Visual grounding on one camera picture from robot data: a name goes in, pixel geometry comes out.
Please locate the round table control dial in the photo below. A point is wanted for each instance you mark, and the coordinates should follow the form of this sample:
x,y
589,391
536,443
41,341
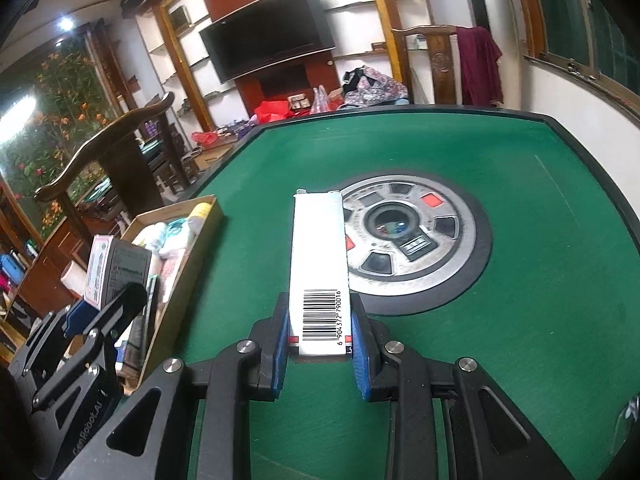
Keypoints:
x,y
425,260

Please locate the wooden cabinet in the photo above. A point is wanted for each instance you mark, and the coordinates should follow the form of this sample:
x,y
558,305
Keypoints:
x,y
50,260

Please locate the small red bag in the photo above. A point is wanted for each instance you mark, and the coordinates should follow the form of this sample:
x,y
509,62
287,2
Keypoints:
x,y
205,137

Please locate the yellow jar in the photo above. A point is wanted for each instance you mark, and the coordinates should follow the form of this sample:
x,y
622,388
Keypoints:
x,y
199,212

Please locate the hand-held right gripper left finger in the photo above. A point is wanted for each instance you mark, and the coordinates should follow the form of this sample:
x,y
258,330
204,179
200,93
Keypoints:
x,y
280,355

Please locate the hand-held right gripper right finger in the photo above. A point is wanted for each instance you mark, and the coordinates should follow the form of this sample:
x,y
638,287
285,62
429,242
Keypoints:
x,y
357,360

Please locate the small white bottle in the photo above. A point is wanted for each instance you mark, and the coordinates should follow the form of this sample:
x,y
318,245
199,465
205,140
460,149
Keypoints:
x,y
152,235

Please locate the long white carton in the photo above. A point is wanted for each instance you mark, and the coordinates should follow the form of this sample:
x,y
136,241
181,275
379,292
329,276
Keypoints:
x,y
320,250

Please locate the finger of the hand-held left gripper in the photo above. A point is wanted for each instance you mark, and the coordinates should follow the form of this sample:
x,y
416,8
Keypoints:
x,y
117,312
77,317

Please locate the wooden framed window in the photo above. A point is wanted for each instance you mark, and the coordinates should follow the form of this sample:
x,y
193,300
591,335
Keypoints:
x,y
590,25

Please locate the teal tissue pack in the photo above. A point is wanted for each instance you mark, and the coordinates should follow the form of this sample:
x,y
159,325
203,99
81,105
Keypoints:
x,y
177,234

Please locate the maroon cloth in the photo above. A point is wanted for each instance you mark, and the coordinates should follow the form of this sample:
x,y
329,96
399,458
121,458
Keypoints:
x,y
477,65

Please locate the white paper roll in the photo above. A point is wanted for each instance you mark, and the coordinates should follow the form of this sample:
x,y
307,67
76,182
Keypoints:
x,y
76,276

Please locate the cardboard box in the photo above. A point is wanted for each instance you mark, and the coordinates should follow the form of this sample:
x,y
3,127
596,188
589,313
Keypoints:
x,y
180,300

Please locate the carved wooden chair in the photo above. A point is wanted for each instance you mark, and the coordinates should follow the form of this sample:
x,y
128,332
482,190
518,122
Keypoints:
x,y
442,65

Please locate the wooden wall shelf unit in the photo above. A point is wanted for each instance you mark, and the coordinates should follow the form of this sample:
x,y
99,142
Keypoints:
x,y
350,35

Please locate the floral cloth pile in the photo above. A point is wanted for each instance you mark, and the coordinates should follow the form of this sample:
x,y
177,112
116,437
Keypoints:
x,y
375,85

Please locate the large red bag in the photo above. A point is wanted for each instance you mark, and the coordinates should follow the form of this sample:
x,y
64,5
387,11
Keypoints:
x,y
270,110

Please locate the clear plastic bag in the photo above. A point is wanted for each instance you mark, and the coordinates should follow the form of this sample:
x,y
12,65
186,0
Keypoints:
x,y
320,100

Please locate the orange flower wall panel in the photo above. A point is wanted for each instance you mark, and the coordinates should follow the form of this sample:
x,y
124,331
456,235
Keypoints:
x,y
55,120

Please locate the black flat television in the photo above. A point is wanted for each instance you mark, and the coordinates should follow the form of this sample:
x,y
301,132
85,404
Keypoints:
x,y
270,30

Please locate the blue plastic container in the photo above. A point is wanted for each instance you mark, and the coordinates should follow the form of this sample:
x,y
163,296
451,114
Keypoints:
x,y
10,270

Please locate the curved-back wooden chair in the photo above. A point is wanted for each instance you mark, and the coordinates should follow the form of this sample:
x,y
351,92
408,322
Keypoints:
x,y
130,170

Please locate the white grey medicine box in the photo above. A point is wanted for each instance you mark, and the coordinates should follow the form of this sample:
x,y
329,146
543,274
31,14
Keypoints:
x,y
120,265

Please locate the black tube with gold band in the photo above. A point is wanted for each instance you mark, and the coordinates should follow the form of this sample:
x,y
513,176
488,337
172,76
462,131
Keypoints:
x,y
150,310

